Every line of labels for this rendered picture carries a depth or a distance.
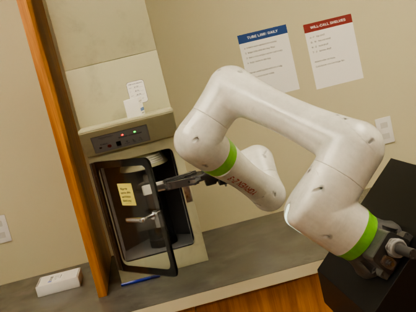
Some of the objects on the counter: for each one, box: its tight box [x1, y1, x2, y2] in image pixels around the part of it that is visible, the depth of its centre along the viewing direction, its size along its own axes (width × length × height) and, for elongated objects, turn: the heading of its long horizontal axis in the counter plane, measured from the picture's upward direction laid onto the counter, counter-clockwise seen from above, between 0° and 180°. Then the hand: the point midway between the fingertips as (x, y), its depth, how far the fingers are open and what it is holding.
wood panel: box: [16, 0, 111, 298], centre depth 238 cm, size 49×3×140 cm, turn 63°
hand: (153, 187), depth 212 cm, fingers closed
